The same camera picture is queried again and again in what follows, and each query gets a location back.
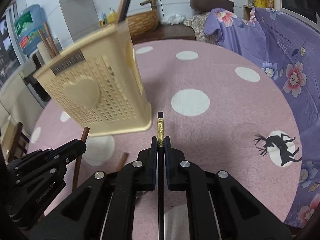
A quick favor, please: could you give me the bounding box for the brown wooden chopstick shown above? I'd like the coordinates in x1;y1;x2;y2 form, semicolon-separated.
72;127;89;192
116;152;129;172

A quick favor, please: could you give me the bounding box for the black gold-banded chopstick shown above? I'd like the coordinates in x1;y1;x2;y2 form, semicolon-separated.
157;112;164;240

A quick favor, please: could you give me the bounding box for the cream plastic utensil holder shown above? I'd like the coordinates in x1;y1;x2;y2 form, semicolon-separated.
34;21;152;137

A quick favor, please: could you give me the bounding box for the wooden chair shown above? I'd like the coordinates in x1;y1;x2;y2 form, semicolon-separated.
1;121;30;163

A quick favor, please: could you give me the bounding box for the pink polka-dot tablecloth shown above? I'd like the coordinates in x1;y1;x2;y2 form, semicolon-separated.
28;40;302;239

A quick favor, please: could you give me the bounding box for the brown chopstick in holder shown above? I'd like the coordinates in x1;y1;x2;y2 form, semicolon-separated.
44;22;59;56
37;29;55;59
116;0;135;23

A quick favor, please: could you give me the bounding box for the blue water jug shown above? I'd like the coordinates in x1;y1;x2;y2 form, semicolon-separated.
14;4;47;56

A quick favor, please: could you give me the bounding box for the purple floral cloth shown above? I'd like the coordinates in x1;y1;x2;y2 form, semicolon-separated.
204;8;319;228

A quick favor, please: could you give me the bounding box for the dark wooden side table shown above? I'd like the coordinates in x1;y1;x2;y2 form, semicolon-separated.
132;24;196;44

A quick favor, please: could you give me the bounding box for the yellow soap bottle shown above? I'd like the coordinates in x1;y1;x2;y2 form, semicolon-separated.
107;8;118;23

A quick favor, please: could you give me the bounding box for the woven basket basin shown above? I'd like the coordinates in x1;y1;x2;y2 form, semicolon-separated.
126;10;159;38

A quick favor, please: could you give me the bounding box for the brass faucet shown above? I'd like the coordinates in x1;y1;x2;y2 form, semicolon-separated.
140;0;158;10

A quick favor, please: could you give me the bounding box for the white microwave oven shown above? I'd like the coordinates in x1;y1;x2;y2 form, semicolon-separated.
280;0;319;25

